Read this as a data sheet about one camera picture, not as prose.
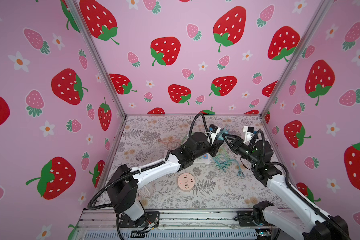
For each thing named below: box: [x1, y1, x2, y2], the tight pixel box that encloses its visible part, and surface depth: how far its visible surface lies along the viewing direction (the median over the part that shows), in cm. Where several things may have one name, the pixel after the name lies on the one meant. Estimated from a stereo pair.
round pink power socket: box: [177, 172, 196, 192], surface depth 85 cm
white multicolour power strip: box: [193, 153, 210, 164], surface depth 95 cm
